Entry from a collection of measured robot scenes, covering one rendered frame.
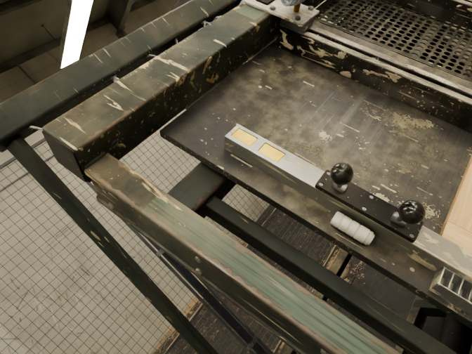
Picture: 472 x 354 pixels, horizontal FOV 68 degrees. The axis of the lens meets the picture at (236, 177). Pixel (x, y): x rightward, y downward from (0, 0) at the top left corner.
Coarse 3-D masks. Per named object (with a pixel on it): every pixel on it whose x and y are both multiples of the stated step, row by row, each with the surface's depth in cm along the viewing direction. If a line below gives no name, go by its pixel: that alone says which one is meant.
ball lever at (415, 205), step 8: (408, 200) 54; (416, 200) 54; (400, 208) 54; (408, 208) 53; (416, 208) 53; (424, 208) 53; (392, 216) 64; (400, 216) 54; (408, 216) 53; (416, 216) 53; (424, 216) 53; (400, 224) 63
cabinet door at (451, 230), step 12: (468, 168) 78; (468, 180) 75; (468, 192) 73; (456, 204) 71; (468, 204) 71; (456, 216) 69; (468, 216) 69; (444, 228) 68; (456, 228) 67; (468, 228) 68; (456, 240) 66; (468, 240) 66
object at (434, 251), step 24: (240, 144) 75; (264, 168) 75; (288, 168) 72; (312, 168) 72; (312, 192) 70; (360, 216) 66; (384, 240) 66; (432, 240) 63; (432, 264) 63; (456, 264) 60
